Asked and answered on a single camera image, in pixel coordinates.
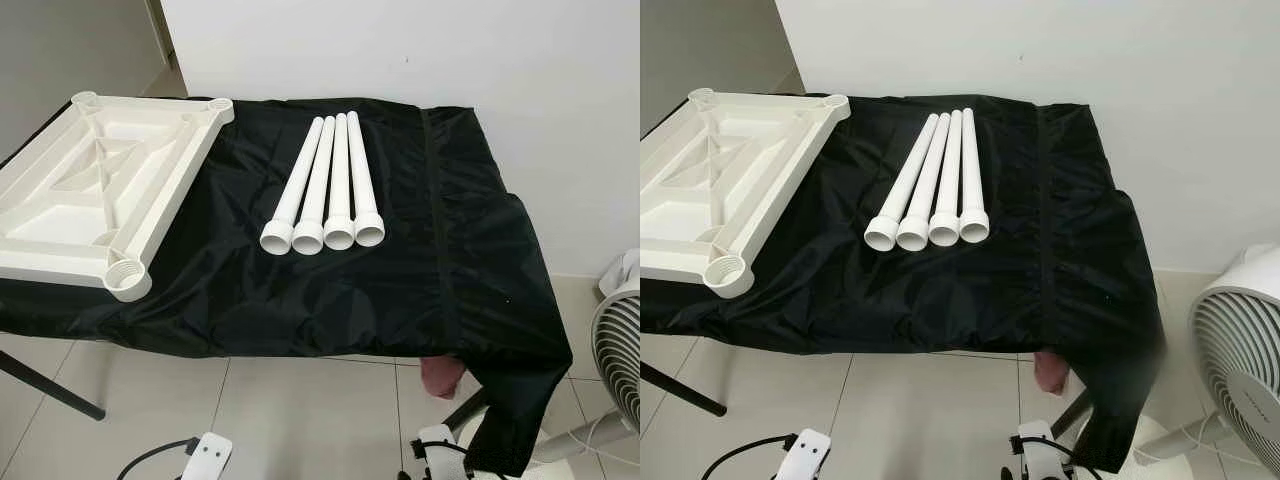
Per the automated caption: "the white plastic table top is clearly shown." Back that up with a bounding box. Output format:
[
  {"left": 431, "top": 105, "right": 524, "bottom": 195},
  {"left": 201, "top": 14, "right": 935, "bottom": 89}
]
[
  {"left": 640, "top": 88, "right": 851, "bottom": 299},
  {"left": 0, "top": 91, "right": 235, "bottom": 303}
]

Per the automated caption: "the white plastic table leg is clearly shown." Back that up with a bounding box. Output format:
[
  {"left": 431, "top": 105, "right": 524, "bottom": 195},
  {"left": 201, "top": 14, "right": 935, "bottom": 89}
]
[
  {"left": 323, "top": 113, "right": 357, "bottom": 251},
  {"left": 928, "top": 109, "right": 964, "bottom": 248},
  {"left": 864, "top": 113, "right": 941, "bottom": 252},
  {"left": 292, "top": 116, "right": 337, "bottom": 255},
  {"left": 958, "top": 108, "right": 991, "bottom": 244},
  {"left": 896, "top": 112, "right": 953, "bottom": 252},
  {"left": 260, "top": 117, "right": 326, "bottom": 255},
  {"left": 346, "top": 111, "right": 386, "bottom": 248}
]

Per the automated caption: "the white floor fan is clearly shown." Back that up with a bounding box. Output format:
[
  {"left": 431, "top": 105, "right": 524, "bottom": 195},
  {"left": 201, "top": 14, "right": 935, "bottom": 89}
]
[
  {"left": 530, "top": 250, "right": 641, "bottom": 466},
  {"left": 1135, "top": 243, "right": 1280, "bottom": 471}
]

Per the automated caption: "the black cloth table cover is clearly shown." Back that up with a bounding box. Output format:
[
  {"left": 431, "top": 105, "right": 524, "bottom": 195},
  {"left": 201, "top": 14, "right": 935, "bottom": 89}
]
[
  {"left": 640, "top": 94, "right": 1166, "bottom": 473},
  {"left": 0, "top": 96, "right": 574, "bottom": 478}
]

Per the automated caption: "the pink cushion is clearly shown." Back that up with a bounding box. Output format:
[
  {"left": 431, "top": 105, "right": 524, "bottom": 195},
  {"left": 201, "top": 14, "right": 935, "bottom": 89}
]
[
  {"left": 420, "top": 355, "right": 466, "bottom": 401},
  {"left": 1033, "top": 350, "right": 1071, "bottom": 396}
]

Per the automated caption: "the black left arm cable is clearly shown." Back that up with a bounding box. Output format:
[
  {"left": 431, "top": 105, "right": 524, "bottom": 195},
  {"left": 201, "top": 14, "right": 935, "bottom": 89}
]
[
  {"left": 117, "top": 437, "right": 198, "bottom": 480},
  {"left": 700, "top": 433, "right": 798, "bottom": 480}
]

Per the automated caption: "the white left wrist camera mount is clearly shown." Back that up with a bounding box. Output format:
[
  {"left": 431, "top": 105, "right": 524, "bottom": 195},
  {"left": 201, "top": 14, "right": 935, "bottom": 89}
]
[
  {"left": 180, "top": 432, "right": 235, "bottom": 480},
  {"left": 775, "top": 429, "right": 833, "bottom": 480}
]

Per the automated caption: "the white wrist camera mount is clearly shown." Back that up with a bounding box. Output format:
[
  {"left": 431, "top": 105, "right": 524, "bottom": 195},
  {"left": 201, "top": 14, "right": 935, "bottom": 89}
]
[
  {"left": 415, "top": 425, "right": 463, "bottom": 480},
  {"left": 180, "top": 432, "right": 235, "bottom": 480},
  {"left": 1015, "top": 420, "right": 1063, "bottom": 480},
  {"left": 775, "top": 429, "right": 833, "bottom": 480}
]

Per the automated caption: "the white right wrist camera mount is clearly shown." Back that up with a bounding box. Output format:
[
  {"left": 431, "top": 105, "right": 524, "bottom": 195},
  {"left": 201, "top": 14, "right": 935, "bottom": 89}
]
[
  {"left": 415, "top": 425, "right": 463, "bottom": 480},
  {"left": 1015, "top": 420, "right": 1063, "bottom": 480}
]

